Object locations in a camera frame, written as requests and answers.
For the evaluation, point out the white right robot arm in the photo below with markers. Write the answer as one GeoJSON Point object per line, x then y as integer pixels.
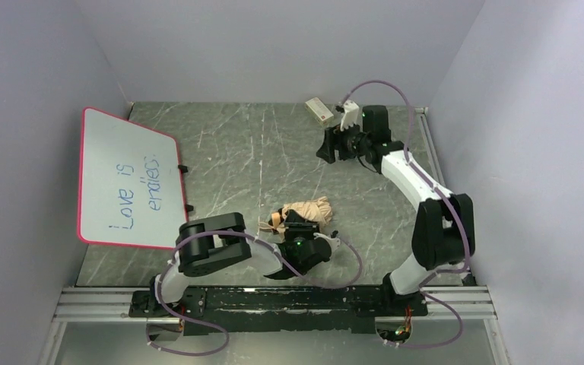
{"type": "Point", "coordinates": [443, 237]}

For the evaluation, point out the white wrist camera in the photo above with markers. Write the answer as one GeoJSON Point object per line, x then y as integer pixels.
{"type": "Point", "coordinates": [333, 240]}
{"type": "Point", "coordinates": [349, 111]}

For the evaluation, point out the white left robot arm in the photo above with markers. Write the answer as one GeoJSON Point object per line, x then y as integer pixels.
{"type": "Point", "coordinates": [208, 254]}

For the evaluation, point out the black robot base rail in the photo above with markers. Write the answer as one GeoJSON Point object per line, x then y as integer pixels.
{"type": "Point", "coordinates": [298, 308]}

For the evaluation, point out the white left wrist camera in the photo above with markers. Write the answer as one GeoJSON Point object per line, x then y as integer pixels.
{"type": "Point", "coordinates": [333, 240]}

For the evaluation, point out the beige folding umbrella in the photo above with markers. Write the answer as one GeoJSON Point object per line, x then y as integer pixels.
{"type": "Point", "coordinates": [317, 211]}

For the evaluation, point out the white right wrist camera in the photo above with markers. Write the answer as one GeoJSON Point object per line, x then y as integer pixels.
{"type": "Point", "coordinates": [349, 111]}

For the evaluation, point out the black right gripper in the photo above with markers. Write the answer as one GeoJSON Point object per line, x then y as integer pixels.
{"type": "Point", "coordinates": [333, 144]}

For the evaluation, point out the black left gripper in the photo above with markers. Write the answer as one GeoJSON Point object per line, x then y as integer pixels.
{"type": "Point", "coordinates": [295, 221]}

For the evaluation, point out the pink framed whiteboard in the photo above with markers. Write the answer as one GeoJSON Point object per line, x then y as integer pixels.
{"type": "Point", "coordinates": [130, 189]}

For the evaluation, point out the small white red box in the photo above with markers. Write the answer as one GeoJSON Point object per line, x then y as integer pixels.
{"type": "Point", "coordinates": [319, 111]}

